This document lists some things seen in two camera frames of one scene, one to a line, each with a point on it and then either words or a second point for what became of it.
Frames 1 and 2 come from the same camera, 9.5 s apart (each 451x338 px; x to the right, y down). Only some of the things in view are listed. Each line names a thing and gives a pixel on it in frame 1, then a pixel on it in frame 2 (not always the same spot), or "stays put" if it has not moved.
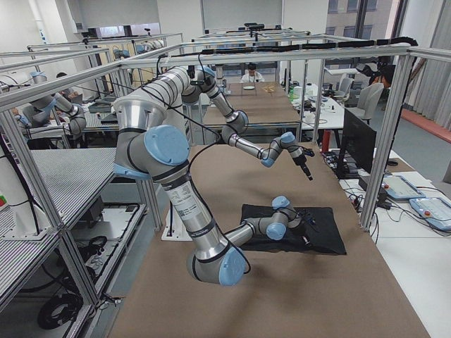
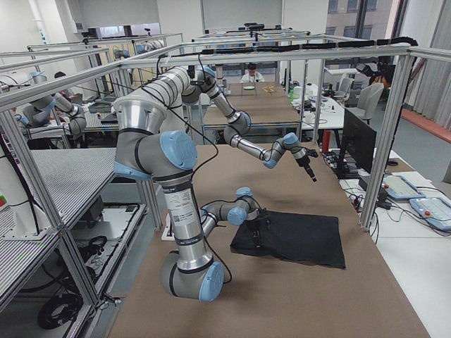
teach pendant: [397, 186] stays put
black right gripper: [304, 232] to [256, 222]
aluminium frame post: [406, 61] stays put
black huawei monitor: [359, 142] stays put
